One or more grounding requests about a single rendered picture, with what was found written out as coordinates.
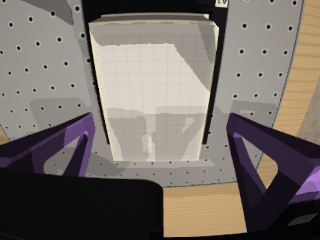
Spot grey perforated base plate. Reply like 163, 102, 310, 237
0, 0, 306, 188

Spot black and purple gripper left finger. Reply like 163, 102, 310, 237
0, 112, 95, 177

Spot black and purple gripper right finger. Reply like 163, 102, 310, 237
226, 113, 320, 232

